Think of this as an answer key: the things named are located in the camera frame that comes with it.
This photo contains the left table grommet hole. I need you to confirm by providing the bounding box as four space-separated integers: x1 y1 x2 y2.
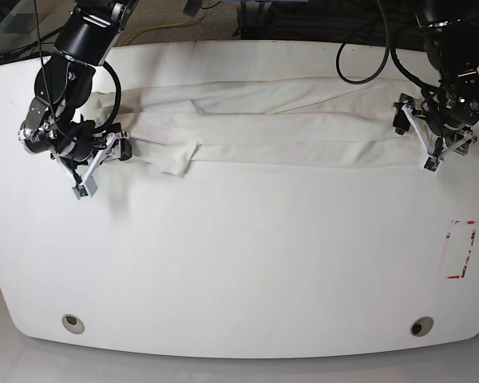
61 314 85 335

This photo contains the red tape rectangle marker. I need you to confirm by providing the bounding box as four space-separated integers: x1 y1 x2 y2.
442 220 477 280

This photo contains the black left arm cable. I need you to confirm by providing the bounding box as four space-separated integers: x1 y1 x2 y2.
335 0 392 85

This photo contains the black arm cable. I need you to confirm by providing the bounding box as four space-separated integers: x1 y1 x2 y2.
89 61 124 135
335 0 392 85

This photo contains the right table grommet hole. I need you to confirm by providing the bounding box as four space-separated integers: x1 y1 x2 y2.
410 317 434 338

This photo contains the table grommet hole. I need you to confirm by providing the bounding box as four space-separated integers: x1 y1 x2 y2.
410 317 434 338
61 314 85 335

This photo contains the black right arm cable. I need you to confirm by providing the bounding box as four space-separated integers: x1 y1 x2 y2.
89 61 124 135

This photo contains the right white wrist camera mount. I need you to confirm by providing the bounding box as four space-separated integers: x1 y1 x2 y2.
53 132 132 199

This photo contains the yellow cable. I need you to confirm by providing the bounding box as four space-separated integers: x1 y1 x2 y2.
121 15 196 47

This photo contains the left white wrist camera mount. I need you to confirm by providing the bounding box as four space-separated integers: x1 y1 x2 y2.
394 93 477 173

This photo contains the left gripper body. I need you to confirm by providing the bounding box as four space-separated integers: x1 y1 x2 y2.
393 92 479 158

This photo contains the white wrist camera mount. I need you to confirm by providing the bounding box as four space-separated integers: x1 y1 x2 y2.
53 132 132 199
394 93 477 173

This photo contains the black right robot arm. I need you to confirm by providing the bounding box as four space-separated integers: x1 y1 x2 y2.
18 1 137 172

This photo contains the white printed T-shirt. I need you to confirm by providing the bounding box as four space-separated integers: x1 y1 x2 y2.
81 75 434 179

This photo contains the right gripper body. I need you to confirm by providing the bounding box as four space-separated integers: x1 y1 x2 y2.
50 131 130 172

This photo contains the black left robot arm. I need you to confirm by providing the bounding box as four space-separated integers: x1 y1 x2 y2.
390 1 479 168

